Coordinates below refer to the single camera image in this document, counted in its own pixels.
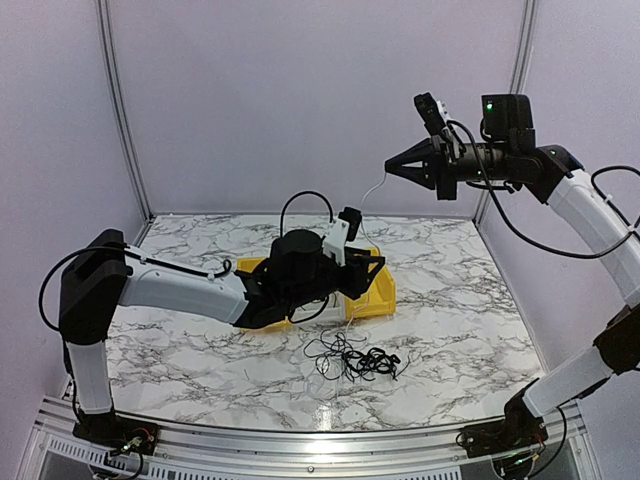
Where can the right yellow plastic bin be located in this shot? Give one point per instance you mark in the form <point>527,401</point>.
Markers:
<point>379,300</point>

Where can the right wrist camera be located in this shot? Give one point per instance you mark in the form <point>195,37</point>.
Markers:
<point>434,115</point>

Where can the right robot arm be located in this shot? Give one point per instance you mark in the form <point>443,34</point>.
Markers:
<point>570,252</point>

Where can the right corner post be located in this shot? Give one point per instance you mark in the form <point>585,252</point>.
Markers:
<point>507,124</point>

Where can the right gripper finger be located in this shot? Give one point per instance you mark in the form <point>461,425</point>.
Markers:
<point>419,175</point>
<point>423,152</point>

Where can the yellow plastic bin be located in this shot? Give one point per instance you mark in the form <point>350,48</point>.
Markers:
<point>379,300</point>
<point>265,305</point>

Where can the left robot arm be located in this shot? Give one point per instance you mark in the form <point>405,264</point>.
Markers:
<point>109,274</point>

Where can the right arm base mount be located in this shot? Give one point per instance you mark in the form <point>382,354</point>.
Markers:
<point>519,428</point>

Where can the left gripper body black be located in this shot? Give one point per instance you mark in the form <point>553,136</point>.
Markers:
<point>305,292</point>

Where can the aluminium frame rail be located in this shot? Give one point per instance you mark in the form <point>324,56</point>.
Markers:
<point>191,451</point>

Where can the corner post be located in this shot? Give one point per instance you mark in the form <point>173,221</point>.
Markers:
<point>507,124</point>
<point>116,94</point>

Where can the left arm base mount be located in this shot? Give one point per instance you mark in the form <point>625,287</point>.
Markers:
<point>122,435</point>

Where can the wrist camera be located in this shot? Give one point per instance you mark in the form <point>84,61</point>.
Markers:
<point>434,115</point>
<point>343,230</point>

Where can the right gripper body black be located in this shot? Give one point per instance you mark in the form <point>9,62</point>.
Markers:
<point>447,167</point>

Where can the left yellow plastic bin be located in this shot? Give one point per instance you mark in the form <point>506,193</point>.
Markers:
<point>265,305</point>

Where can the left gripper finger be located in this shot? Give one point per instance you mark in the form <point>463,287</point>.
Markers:
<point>368,260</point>
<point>353,285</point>

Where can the left corner post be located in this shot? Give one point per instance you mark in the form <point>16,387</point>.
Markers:
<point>116,94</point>

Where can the white translucent plastic bin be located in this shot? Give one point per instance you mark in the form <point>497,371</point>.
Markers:
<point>321,310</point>

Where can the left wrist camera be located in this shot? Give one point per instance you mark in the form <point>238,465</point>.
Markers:
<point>343,230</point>

